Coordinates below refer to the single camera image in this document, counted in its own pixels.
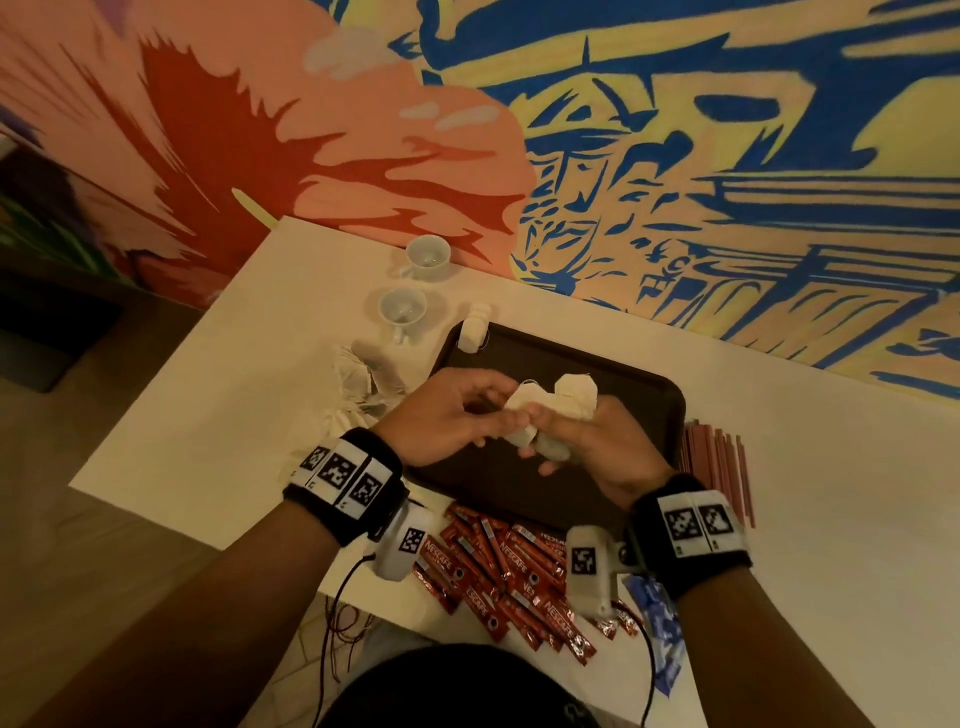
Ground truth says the person's left hand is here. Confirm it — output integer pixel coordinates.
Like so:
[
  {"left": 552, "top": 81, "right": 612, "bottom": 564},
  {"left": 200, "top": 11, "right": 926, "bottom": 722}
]
[{"left": 372, "top": 367, "right": 522, "bottom": 468}]

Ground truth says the person's right hand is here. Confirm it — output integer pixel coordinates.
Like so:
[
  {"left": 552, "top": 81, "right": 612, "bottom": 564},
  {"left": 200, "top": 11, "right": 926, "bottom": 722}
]
[{"left": 517, "top": 393, "right": 677, "bottom": 512}]

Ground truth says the pile of white tea bags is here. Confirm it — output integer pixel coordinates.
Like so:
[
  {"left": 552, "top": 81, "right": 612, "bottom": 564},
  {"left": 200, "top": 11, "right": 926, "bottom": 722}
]
[{"left": 327, "top": 342, "right": 410, "bottom": 437}]

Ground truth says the dark brown tray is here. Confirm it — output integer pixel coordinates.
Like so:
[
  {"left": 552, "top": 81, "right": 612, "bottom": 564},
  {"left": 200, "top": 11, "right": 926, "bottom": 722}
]
[{"left": 426, "top": 319, "right": 687, "bottom": 534}]

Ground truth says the pile of red Nescafe sachets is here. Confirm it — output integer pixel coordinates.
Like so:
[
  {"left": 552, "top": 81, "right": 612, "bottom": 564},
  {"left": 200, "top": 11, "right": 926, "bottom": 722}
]
[{"left": 411, "top": 502, "right": 647, "bottom": 666}]

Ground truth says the pile of blue sachets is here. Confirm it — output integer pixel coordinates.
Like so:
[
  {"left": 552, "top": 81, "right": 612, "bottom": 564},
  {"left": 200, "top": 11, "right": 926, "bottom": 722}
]
[{"left": 619, "top": 570, "right": 689, "bottom": 696}]

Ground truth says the person's left forearm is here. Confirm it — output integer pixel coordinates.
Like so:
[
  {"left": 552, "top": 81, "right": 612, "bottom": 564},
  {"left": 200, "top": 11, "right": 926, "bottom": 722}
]
[{"left": 30, "top": 502, "right": 344, "bottom": 728}]

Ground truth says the person's right forearm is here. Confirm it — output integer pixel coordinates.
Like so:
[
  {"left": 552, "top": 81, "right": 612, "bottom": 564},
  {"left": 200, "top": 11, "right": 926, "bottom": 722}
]
[{"left": 675, "top": 562, "right": 879, "bottom": 728}]

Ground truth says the person's black shirt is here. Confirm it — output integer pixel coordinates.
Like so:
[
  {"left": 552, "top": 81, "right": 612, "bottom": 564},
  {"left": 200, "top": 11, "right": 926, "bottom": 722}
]
[{"left": 322, "top": 645, "right": 602, "bottom": 728}]

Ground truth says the black marker wristband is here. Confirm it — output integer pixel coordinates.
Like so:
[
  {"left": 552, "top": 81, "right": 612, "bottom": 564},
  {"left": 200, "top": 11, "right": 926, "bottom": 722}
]
[
  {"left": 625, "top": 474, "right": 753, "bottom": 600},
  {"left": 283, "top": 427, "right": 407, "bottom": 546}
]

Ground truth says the small white cup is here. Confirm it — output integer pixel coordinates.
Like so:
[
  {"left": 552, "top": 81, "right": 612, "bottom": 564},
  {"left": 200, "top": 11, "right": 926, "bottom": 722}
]
[
  {"left": 402, "top": 234, "right": 453, "bottom": 282},
  {"left": 378, "top": 286, "right": 431, "bottom": 339}
]

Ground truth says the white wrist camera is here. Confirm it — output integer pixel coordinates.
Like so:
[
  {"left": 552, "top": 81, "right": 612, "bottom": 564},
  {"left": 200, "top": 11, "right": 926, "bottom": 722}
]
[
  {"left": 564, "top": 523, "right": 629, "bottom": 624},
  {"left": 372, "top": 499, "right": 437, "bottom": 584}
]

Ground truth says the black camera cable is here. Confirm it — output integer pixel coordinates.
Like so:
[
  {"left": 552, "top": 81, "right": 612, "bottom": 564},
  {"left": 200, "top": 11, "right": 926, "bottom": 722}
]
[
  {"left": 640, "top": 607, "right": 663, "bottom": 728},
  {"left": 310, "top": 552, "right": 377, "bottom": 728}
]

